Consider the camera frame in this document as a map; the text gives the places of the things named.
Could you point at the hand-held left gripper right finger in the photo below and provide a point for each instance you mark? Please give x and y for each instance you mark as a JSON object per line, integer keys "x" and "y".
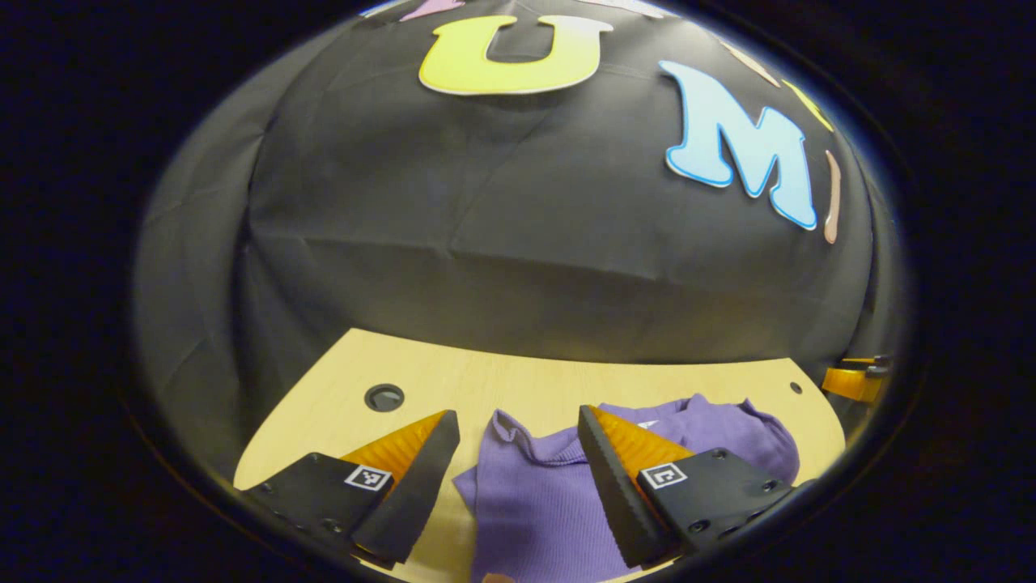
{"x": 615, "y": 494}

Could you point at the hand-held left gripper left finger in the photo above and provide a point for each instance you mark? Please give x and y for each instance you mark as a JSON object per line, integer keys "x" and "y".
{"x": 417, "y": 490}

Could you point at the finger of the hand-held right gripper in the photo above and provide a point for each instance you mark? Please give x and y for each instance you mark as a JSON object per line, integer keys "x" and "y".
{"x": 862, "y": 361}
{"x": 850, "y": 383}

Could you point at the purple knit cardigan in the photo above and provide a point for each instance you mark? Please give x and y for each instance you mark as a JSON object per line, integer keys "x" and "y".
{"x": 534, "y": 502}

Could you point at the black backdrop cloth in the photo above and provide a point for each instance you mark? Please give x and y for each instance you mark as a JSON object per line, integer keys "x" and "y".
{"x": 486, "y": 243}

